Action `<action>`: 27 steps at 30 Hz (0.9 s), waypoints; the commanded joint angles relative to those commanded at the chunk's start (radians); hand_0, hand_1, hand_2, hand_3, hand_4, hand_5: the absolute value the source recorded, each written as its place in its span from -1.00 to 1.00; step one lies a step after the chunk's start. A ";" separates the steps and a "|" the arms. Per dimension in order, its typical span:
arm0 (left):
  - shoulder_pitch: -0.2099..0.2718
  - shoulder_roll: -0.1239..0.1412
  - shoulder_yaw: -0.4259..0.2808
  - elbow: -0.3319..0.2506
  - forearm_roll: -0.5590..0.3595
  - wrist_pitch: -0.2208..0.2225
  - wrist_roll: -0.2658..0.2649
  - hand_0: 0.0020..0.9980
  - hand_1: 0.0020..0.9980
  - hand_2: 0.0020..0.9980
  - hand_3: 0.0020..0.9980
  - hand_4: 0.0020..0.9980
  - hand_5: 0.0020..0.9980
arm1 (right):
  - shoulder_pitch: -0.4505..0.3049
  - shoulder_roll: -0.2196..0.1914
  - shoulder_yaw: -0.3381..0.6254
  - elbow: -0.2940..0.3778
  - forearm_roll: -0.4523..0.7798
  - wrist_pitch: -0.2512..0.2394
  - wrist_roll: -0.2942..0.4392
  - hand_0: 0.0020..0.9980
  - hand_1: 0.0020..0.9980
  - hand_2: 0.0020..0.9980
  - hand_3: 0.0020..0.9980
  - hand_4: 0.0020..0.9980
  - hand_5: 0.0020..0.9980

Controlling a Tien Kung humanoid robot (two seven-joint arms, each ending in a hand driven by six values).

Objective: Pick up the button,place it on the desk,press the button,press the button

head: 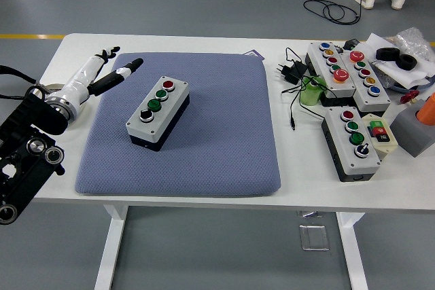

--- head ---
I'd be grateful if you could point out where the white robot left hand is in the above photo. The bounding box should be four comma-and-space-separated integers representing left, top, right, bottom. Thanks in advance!
50, 46, 144, 116

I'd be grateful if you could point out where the grey four-button control box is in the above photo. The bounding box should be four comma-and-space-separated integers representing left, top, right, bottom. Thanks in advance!
321, 106, 381, 183
125, 75, 190, 153

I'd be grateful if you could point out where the grey five-button box, large stop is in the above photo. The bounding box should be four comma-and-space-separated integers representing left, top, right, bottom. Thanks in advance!
339, 50, 392, 113
305, 41, 357, 107

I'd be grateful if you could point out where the white shallow tray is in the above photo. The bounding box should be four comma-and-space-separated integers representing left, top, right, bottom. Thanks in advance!
37, 81, 64, 93

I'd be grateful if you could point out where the blue-grey padded mat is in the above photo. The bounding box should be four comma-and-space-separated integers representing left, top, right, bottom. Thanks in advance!
73, 52, 282, 198

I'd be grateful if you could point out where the white table leg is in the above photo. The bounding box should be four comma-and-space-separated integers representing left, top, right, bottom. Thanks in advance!
94, 204, 129, 290
336, 211, 370, 290

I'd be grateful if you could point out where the purple-edged card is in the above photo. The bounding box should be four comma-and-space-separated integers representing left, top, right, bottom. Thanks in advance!
243, 48, 265, 60

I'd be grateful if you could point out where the black power adapter plug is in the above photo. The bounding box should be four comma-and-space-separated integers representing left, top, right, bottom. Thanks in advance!
274, 60, 309, 85

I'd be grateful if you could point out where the green plastic cylinder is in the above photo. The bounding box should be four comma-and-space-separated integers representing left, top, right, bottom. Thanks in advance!
299, 75, 327, 107

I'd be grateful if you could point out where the small black device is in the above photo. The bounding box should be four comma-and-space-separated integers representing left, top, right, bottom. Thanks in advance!
342, 38, 361, 52

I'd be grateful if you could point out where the metal floor socket plate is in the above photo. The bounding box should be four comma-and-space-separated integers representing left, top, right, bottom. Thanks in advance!
298, 224, 330, 252

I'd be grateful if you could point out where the white paper sheet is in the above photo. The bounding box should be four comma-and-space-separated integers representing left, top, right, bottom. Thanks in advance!
365, 33, 435, 89

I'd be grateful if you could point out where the red valve knob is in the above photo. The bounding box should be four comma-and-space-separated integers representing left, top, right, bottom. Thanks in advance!
400, 90, 421, 104

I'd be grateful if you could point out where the grey block holder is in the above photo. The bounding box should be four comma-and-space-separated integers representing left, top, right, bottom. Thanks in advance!
389, 98, 435, 158

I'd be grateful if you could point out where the clear bubble wrap bag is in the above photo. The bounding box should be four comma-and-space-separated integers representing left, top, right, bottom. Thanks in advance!
394, 26, 435, 67

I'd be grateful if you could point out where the orange cylinder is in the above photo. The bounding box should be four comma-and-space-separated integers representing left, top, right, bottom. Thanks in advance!
417, 92, 435, 126

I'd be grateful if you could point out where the black adapter cord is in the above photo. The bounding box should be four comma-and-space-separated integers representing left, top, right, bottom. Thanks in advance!
281, 47, 329, 131

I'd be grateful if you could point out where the black foam ring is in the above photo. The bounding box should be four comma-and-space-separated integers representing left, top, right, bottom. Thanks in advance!
396, 54, 419, 71
375, 47, 402, 62

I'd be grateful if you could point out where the cream three-button switch box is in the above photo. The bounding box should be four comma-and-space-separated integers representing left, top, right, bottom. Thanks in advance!
360, 113, 398, 161

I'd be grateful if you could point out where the blue hose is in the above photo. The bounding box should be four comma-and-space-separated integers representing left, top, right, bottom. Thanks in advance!
390, 75, 435, 94

